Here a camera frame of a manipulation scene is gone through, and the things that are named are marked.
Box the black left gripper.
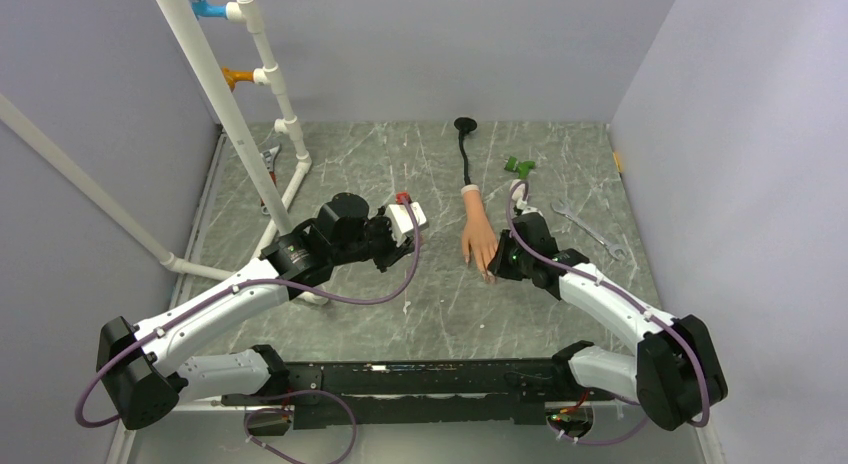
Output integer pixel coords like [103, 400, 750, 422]
[332, 205, 418, 273]

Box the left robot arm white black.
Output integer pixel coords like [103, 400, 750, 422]
[95, 193, 428, 430]

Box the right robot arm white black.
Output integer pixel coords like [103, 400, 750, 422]
[488, 212, 728, 430]

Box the mannequin practice hand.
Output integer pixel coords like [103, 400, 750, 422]
[461, 184, 498, 283]

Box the white pipe fitting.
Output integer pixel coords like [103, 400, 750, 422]
[509, 179, 529, 205]

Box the green pipe fitting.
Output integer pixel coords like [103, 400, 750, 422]
[504, 156, 536, 180]

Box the silver combination wrench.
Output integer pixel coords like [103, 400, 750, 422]
[550, 200, 628, 261]

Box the black flexible stand with base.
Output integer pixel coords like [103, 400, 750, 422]
[453, 116, 478, 186]

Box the orange pipe fitting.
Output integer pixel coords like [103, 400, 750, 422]
[221, 67, 254, 92]

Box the blue pipe fitting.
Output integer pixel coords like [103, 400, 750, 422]
[188, 0, 227, 19]

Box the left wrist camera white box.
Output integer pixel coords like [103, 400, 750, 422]
[385, 192, 429, 245]

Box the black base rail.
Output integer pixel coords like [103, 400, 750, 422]
[222, 357, 599, 430]

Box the adjustable wrench red handle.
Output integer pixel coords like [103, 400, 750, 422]
[260, 146, 280, 216]

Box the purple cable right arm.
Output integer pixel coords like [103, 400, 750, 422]
[505, 179, 712, 429]

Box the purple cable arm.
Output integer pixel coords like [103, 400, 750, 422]
[74, 199, 425, 429]
[505, 179, 712, 429]

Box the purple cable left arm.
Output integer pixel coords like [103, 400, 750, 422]
[74, 199, 425, 429]

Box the white PVC pipe frame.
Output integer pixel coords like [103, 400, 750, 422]
[0, 0, 331, 307]

